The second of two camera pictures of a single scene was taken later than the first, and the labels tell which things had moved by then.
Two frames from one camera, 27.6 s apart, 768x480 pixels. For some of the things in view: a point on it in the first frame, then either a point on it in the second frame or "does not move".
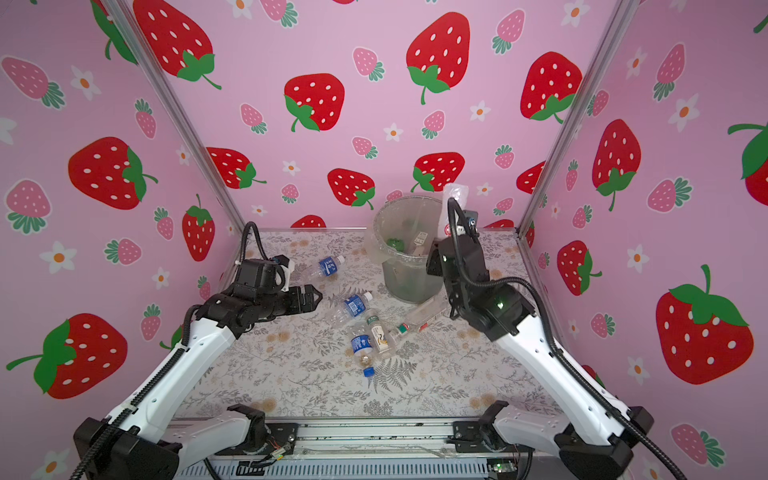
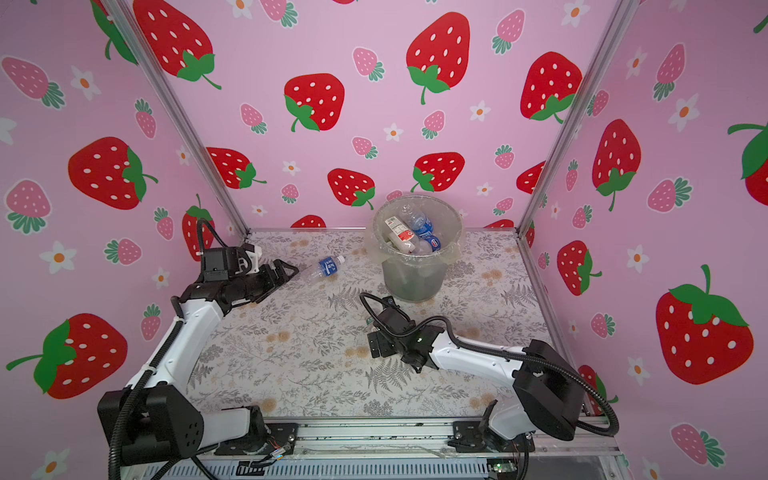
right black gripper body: (435, 262) -> (381, 346)
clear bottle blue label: (327, 267) does not move
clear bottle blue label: (354, 305) -> (421, 225)
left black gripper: (298, 306) -> (271, 284)
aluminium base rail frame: (202, 450) does not move
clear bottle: (420, 319) -> (400, 234)
